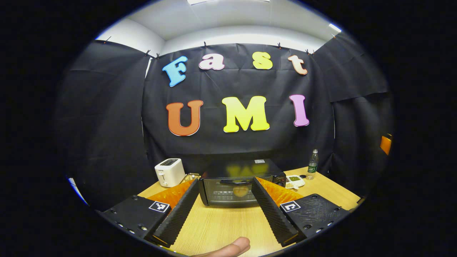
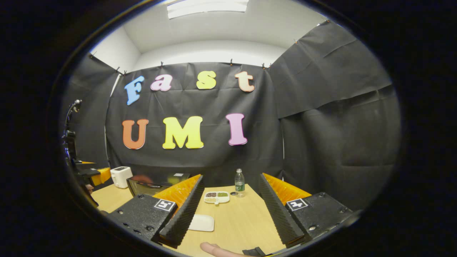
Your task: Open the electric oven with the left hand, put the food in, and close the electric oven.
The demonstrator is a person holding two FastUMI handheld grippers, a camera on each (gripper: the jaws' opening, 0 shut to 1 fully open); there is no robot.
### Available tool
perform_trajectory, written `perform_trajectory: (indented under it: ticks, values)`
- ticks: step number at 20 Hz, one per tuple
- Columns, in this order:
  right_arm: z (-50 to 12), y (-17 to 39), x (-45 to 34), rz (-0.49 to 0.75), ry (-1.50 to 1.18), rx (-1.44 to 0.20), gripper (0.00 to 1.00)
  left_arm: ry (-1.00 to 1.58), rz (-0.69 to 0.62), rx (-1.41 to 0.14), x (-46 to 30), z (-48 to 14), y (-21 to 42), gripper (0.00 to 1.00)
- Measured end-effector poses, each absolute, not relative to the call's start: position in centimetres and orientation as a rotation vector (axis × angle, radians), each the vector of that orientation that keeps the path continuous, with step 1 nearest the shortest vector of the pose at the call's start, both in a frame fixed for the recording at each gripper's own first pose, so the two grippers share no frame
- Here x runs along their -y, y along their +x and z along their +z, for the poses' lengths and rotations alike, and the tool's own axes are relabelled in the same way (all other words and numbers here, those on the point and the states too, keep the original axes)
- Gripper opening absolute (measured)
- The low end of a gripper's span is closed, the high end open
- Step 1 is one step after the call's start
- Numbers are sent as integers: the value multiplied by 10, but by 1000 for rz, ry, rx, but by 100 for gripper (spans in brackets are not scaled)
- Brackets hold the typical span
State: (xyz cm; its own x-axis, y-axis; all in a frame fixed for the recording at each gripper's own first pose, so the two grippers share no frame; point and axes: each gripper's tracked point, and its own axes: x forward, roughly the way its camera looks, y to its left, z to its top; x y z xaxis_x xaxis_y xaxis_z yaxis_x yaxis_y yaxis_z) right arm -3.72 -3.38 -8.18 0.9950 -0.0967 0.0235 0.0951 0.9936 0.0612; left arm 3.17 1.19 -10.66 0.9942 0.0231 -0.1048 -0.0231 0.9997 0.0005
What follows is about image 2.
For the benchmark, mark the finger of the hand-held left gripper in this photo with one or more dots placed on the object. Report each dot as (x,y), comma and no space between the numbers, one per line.
(100,175)
(85,165)

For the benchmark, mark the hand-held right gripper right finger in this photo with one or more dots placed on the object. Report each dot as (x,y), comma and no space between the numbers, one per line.
(280,210)

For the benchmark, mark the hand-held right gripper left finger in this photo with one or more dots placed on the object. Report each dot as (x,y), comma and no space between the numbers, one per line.
(182,210)

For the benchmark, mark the black electric oven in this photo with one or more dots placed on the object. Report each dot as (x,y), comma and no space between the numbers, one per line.
(150,184)

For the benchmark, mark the white toaster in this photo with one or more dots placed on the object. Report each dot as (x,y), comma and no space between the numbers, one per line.
(120,176)

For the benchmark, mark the white rectangular plate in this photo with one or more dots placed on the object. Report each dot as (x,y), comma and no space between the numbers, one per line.
(203,223)

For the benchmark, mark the white divided snack dish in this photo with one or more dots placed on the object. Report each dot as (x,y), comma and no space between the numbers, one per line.
(217,197)

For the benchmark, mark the clear plastic water bottle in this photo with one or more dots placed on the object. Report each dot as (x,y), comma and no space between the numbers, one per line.
(239,185)

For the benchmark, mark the black backdrop cloth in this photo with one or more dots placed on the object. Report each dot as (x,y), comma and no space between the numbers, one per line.
(214,103)

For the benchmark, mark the large ceiling light panel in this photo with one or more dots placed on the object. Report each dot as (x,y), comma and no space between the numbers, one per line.
(207,7)

